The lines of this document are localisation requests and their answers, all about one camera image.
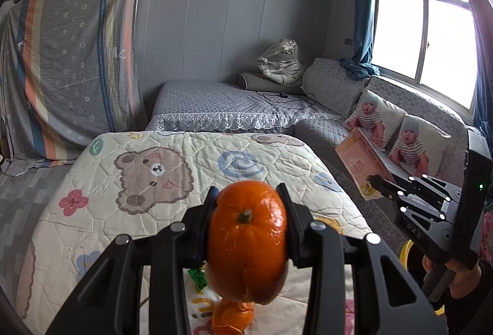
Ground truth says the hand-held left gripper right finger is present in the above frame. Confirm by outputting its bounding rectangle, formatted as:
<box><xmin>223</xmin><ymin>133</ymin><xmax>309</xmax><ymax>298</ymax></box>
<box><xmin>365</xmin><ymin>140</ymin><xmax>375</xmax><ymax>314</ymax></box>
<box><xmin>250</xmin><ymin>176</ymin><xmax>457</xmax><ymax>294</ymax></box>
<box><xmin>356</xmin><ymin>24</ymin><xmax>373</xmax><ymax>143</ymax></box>
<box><xmin>275</xmin><ymin>182</ymin><xmax>448</xmax><ymax>335</ymax></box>

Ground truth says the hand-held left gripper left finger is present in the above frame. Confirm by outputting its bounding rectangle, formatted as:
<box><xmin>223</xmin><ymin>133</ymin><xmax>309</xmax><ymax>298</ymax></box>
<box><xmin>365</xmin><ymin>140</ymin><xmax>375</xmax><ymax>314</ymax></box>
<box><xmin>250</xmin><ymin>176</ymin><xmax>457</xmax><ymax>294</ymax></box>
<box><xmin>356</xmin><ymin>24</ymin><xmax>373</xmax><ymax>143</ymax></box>
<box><xmin>45</xmin><ymin>186</ymin><xmax>221</xmax><ymax>335</ymax></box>

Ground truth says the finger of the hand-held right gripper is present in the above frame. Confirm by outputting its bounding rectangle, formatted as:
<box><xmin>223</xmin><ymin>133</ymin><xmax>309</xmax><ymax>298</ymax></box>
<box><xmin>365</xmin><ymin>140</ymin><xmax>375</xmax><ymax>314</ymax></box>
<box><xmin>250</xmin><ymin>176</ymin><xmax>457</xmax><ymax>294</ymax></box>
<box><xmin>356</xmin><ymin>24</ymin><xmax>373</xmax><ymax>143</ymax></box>
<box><xmin>367</xmin><ymin>174</ymin><xmax>463</xmax><ymax>256</ymax></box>
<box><xmin>393</xmin><ymin>172</ymin><xmax>463</xmax><ymax>205</ymax></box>

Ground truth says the orange tangerine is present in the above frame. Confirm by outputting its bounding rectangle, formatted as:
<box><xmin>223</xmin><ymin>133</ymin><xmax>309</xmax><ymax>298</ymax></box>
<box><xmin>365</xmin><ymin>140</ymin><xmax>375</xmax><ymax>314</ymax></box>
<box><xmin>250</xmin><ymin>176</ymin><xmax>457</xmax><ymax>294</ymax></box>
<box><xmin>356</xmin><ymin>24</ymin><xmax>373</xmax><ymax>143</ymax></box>
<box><xmin>203</xmin><ymin>180</ymin><xmax>290</xmax><ymax>305</ymax></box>

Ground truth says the pink printed box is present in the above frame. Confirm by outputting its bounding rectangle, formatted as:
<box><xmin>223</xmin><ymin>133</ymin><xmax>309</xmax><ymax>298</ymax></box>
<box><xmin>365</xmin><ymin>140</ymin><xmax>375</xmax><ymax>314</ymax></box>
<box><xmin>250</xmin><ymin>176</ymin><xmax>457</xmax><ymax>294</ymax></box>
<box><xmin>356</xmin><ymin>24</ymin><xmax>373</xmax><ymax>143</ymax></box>
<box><xmin>335</xmin><ymin>127</ymin><xmax>397</xmax><ymax>201</ymax></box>

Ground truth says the person's right hand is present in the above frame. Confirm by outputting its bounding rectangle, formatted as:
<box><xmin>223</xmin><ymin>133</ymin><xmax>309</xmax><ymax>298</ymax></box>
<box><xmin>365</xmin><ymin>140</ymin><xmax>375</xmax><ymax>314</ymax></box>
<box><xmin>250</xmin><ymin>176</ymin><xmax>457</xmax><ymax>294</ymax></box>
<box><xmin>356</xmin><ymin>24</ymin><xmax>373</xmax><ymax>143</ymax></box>
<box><xmin>421</xmin><ymin>253</ymin><xmax>483</xmax><ymax>301</ymax></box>

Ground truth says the yellow rimmed bin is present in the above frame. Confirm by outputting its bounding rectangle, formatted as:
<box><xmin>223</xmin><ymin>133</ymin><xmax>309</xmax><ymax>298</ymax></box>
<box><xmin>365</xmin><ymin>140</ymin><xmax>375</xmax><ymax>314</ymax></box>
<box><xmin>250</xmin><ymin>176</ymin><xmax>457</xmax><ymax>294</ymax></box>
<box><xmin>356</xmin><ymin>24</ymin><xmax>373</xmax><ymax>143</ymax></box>
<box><xmin>398</xmin><ymin>242</ymin><xmax>444</xmax><ymax>317</ymax></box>

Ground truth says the baby print pillow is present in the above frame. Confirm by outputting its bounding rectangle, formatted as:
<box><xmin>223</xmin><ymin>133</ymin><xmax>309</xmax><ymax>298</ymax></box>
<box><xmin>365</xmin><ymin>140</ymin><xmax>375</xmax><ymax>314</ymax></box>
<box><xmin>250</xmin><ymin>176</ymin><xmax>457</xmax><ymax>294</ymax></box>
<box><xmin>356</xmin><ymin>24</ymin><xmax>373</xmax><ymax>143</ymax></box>
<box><xmin>343</xmin><ymin>89</ymin><xmax>407</xmax><ymax>150</ymax></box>
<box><xmin>386</xmin><ymin>114</ymin><xmax>452</xmax><ymax>180</ymax></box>

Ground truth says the green candy wrapper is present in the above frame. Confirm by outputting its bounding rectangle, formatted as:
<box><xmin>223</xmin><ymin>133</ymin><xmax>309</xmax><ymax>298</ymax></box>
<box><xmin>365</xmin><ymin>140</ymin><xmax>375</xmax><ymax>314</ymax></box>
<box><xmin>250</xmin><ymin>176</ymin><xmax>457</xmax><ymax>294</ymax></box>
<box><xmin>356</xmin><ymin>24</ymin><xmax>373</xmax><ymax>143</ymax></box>
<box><xmin>187</xmin><ymin>267</ymin><xmax>209</xmax><ymax>288</ymax></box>

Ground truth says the cream floral quilted blanket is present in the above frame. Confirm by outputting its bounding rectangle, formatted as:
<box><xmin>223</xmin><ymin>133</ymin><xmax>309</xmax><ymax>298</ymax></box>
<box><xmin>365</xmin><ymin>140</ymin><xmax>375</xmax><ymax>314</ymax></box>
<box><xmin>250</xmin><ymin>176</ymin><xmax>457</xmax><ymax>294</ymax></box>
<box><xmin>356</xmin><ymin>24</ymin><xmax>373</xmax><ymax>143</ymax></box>
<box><xmin>15</xmin><ymin>130</ymin><xmax>375</xmax><ymax>335</ymax></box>

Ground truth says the orange peel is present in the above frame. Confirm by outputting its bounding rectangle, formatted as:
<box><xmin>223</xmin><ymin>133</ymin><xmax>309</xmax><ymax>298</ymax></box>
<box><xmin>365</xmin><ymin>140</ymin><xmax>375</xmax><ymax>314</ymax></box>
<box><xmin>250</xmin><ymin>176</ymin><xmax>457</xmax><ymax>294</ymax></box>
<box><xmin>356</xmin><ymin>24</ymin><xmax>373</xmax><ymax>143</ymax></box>
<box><xmin>210</xmin><ymin>300</ymin><xmax>255</xmax><ymax>335</ymax></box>

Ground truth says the grey quilted corner sofa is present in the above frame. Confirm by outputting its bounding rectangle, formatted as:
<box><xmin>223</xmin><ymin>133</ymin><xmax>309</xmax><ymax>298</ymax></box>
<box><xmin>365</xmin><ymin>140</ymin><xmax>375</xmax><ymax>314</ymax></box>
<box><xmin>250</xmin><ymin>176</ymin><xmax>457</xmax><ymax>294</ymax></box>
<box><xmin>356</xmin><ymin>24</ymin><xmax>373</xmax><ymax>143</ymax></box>
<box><xmin>145</xmin><ymin>57</ymin><xmax>482</xmax><ymax>205</ymax></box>

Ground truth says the grey patterned cushion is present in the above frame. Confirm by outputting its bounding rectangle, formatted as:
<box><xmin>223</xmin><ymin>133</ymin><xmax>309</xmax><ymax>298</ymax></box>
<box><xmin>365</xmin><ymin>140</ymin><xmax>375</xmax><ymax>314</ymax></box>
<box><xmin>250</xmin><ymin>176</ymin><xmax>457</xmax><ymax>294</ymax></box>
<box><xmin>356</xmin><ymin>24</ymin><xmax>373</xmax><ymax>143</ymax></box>
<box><xmin>301</xmin><ymin>57</ymin><xmax>371</xmax><ymax>117</ymax></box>

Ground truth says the sliding glass window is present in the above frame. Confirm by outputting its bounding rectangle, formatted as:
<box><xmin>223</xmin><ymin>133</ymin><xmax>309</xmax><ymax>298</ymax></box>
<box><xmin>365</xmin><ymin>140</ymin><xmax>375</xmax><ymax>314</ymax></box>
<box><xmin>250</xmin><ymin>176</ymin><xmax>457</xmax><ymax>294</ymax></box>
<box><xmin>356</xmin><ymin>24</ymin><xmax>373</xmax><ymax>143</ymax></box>
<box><xmin>371</xmin><ymin>0</ymin><xmax>483</xmax><ymax>113</ymax></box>

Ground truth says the grey bolster pillow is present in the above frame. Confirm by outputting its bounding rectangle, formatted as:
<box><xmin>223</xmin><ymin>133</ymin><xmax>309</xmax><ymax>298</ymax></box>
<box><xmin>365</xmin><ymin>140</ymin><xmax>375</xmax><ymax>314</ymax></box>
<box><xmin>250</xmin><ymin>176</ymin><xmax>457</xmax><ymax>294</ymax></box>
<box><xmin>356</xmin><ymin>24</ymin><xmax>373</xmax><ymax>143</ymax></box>
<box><xmin>236</xmin><ymin>71</ymin><xmax>306</xmax><ymax>96</ymax></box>

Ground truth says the plush tiger in plastic bag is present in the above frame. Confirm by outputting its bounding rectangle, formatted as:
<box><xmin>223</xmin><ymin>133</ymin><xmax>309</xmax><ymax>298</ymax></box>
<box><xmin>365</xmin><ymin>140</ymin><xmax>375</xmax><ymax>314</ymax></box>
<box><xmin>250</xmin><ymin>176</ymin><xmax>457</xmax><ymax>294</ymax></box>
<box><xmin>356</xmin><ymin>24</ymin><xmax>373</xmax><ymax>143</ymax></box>
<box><xmin>257</xmin><ymin>38</ymin><xmax>301</xmax><ymax>85</ymax></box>

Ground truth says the striped grey sheet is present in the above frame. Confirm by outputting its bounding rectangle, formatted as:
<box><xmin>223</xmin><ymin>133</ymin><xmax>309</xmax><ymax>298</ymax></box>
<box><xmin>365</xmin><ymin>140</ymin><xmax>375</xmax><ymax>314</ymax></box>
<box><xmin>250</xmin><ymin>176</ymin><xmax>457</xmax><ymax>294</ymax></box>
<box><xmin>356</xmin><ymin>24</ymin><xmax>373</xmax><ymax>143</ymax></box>
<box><xmin>0</xmin><ymin>0</ymin><xmax>149</xmax><ymax>177</ymax></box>

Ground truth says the black cable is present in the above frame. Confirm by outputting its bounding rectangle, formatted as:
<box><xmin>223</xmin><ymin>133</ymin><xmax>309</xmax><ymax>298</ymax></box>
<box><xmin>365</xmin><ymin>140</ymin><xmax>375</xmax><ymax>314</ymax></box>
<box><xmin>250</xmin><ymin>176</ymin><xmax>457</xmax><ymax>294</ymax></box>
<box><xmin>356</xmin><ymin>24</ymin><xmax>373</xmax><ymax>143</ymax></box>
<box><xmin>253</xmin><ymin>88</ymin><xmax>321</xmax><ymax>107</ymax></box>

